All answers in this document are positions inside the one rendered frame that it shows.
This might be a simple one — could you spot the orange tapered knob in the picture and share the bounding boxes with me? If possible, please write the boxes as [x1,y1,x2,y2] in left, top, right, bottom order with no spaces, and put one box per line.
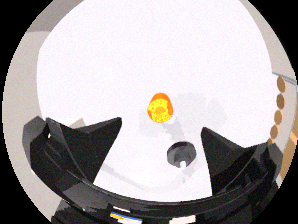
[148,93,173,123]

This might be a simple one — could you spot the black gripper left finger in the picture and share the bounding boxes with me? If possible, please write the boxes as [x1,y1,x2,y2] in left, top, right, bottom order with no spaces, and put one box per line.
[45,116,122,184]

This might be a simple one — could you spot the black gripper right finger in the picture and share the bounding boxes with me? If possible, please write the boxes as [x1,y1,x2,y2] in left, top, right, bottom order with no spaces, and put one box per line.
[200,127,269,196]

